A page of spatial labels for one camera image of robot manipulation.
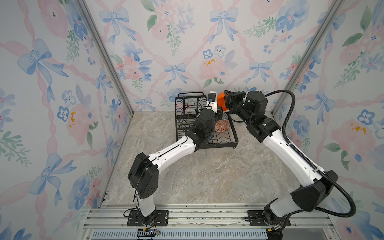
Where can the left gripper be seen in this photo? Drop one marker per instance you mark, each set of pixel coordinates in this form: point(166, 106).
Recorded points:
point(218, 115)

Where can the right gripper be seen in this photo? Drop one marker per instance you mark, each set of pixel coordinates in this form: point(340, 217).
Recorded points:
point(231, 100)

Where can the red patterned bowl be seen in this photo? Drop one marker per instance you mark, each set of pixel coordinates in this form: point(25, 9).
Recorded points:
point(222, 126)

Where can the orange bowl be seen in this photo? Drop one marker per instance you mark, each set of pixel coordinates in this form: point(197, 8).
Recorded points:
point(222, 100)

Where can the black wire dish rack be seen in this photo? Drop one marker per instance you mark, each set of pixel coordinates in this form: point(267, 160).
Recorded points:
point(194, 120)

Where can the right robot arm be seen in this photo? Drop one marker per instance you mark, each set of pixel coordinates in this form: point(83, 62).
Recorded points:
point(314, 188)

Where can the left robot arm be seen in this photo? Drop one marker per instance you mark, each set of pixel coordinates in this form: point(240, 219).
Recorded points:
point(145, 171)

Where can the right corner aluminium profile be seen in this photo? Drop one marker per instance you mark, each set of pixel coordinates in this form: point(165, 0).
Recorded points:
point(320, 34)

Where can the corner aluminium profile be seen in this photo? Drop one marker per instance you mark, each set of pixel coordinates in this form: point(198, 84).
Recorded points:
point(320, 34)
point(95, 34)

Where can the left corner aluminium profile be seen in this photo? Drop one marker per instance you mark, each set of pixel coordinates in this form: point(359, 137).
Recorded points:
point(95, 34)

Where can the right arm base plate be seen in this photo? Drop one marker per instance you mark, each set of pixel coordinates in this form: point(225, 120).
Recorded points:
point(258, 218)

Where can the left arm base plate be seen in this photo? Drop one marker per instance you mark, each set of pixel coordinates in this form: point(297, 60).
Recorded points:
point(158, 218)

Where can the aluminium mounting rail frame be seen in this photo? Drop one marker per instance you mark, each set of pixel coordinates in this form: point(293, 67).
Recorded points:
point(203, 222)

